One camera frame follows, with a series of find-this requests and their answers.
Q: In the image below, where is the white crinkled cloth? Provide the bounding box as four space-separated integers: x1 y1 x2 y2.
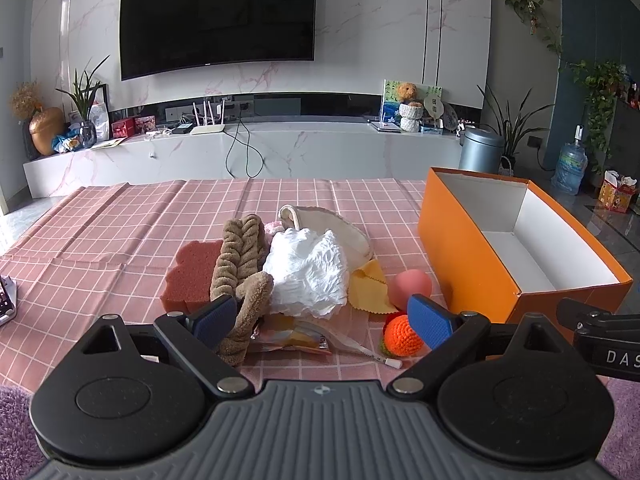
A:
262 229 349 320

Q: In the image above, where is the orange snack packet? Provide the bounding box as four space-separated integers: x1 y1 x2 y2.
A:
248 314 331 356

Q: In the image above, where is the purple fluffy rug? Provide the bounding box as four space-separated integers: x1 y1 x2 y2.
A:
0 386 44 479

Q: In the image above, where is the white wifi router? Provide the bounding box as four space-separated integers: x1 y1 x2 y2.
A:
190 100 226 136

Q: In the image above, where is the orange cardboard box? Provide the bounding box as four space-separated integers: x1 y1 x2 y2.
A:
418 168 634 323

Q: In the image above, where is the pink plush piece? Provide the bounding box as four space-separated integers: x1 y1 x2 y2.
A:
265 221 285 236

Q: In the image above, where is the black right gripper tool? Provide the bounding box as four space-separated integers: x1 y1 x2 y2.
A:
556 298 640 382

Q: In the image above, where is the grey metal trash can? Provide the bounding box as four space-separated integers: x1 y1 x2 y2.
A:
459 128 504 174

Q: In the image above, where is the white marble tv console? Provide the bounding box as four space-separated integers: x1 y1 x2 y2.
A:
24 120 461 198

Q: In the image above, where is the orange crochet ball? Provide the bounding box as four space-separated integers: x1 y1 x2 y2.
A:
378 312 424 359

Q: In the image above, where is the yellow cleaning cloth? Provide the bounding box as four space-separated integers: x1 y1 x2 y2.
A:
348 259 397 315

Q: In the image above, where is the brown teddy bear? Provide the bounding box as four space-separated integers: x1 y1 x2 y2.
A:
396 82 418 104

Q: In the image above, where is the white knitted basket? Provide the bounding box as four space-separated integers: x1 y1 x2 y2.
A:
398 101 424 133

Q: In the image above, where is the red tissue box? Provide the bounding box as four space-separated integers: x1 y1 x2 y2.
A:
112 117 136 139

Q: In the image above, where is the dark device at table edge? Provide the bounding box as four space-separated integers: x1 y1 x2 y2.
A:
0 276 17 326

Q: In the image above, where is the golden vase with dried flowers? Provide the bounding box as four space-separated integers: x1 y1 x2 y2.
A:
9 81 65 156

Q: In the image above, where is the blue water bottle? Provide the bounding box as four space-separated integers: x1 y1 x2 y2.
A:
551 125 588 195

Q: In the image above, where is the red gift bag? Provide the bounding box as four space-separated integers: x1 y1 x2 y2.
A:
598 170 638 214

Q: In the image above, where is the pink makeup sponge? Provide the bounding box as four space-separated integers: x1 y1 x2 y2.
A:
387 269 433 311

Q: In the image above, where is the potted long leaf plant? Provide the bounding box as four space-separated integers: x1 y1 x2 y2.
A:
477 84 554 176

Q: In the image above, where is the hanging green vine plant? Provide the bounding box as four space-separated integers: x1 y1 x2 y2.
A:
504 0 625 172

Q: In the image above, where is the black wall television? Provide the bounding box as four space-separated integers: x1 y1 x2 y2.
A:
119 0 316 80

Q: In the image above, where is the cream fabric pouch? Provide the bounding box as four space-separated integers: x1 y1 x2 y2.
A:
279 205 374 272

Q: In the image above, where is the brown braided plush toy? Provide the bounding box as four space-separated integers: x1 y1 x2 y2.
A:
209 214 273 366

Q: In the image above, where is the brown red sponge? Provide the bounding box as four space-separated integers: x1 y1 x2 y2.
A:
160 240 222 314

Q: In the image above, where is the green plant in glass vase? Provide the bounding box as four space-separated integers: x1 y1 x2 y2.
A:
56 55 108 148

